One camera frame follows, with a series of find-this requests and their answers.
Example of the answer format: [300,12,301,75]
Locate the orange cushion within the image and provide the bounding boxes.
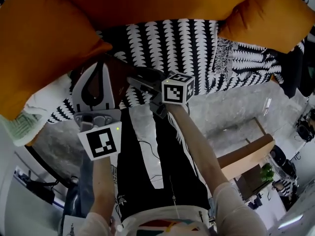
[0,0,114,121]
[218,0,315,55]

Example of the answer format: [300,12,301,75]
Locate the black cable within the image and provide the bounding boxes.
[137,139,164,183]

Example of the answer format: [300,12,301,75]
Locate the person's left forearm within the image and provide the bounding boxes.
[92,153,117,221]

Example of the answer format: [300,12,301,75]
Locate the person's white shirt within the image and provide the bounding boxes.
[60,180,269,236]

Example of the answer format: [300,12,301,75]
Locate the black white patterned blanket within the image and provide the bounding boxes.
[46,18,307,124]

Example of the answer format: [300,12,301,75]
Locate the white green patterned cushion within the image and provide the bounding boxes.
[0,74,73,148]

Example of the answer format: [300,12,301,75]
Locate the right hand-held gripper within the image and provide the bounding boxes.
[126,67,195,119]

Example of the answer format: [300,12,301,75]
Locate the green potted plant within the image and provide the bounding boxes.
[259,163,276,183]

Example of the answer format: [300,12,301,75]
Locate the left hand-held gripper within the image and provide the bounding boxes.
[71,62,123,162]

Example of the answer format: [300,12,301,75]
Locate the person's right forearm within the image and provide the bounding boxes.
[167,104,230,195]

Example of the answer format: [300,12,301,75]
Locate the person's black trousers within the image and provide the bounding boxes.
[115,107,213,222]

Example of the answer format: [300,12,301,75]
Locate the wooden table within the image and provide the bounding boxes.
[216,118,277,199]

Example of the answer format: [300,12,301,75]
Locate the black cloth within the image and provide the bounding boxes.
[270,40,315,98]

